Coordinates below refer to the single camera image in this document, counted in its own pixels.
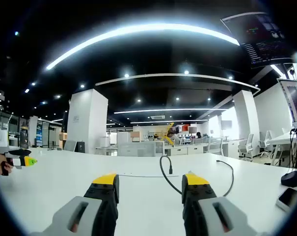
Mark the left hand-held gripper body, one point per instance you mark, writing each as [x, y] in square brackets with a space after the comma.
[1, 138]

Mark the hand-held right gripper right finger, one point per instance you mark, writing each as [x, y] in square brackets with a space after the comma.
[202, 211]

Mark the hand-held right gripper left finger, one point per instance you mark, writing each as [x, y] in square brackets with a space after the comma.
[99, 211]

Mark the white desk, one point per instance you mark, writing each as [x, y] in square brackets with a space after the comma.
[148, 196]

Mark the frosted desk partition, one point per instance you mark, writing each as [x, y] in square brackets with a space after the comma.
[138, 149]

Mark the blue standing banner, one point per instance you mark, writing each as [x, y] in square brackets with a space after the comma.
[39, 134]

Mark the black cabinet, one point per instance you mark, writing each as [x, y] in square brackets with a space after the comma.
[80, 147]

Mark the white drawer cabinet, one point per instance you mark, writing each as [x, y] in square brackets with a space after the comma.
[187, 150]

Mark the white office chair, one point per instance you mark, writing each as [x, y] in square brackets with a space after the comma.
[264, 142]
[245, 146]

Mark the white-edged smartphone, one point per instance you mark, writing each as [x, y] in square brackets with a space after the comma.
[288, 199]

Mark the black computer mouse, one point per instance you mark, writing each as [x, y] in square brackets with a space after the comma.
[290, 178]

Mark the white side table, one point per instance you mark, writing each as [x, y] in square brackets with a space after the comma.
[280, 141]

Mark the white-framed laptop screen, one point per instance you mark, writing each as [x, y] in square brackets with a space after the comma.
[296, 103]

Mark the dark computer monitor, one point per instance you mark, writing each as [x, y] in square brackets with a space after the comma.
[261, 41]

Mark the wall television screen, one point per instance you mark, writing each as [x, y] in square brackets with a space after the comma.
[226, 124]

